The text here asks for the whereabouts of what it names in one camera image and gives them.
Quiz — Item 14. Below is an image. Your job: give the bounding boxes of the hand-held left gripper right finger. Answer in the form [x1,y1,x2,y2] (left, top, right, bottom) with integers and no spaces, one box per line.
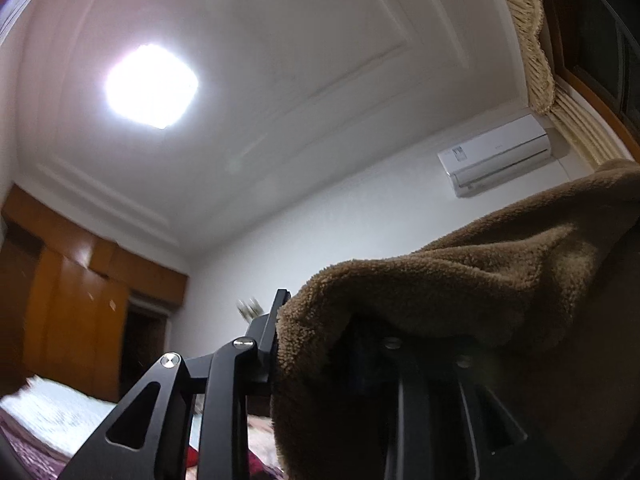
[345,322,530,480]

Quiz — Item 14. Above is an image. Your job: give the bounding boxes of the dark doorway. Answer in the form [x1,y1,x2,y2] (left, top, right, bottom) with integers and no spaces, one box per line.
[120,300,170,403]

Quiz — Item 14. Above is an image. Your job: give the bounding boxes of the white blanket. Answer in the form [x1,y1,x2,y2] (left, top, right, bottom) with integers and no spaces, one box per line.
[0,375,117,461]

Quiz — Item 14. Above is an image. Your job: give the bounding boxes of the beige fringed curtain valance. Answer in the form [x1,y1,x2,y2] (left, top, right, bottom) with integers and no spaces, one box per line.
[492,0,557,116]

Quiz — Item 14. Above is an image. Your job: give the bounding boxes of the beige curtain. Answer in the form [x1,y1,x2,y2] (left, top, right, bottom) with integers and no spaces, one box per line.
[549,79,637,168]

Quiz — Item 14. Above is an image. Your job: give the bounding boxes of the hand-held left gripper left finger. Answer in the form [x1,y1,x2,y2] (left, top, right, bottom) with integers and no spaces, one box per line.
[65,288,292,480]

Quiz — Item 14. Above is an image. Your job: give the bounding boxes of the white bedside lamp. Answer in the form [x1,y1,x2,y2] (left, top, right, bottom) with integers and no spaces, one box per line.
[237,297,264,324]

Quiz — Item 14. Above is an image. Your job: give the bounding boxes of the white wall air conditioner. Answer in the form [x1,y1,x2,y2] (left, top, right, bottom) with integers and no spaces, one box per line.
[437,114,552,198]

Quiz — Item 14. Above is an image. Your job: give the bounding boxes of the purple patterned bedspread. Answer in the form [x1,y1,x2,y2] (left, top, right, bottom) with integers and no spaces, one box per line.
[0,410,77,480]

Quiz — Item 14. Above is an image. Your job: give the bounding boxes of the square ceiling light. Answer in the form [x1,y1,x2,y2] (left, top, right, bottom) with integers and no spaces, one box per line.
[104,44,200,130]

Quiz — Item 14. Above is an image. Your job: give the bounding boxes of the orange wooden wardrobe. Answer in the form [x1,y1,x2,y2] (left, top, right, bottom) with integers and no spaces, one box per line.
[0,183,188,403]

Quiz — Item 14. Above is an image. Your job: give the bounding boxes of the brown fleece garment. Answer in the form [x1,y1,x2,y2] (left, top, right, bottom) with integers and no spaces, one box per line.
[270,159,640,480]

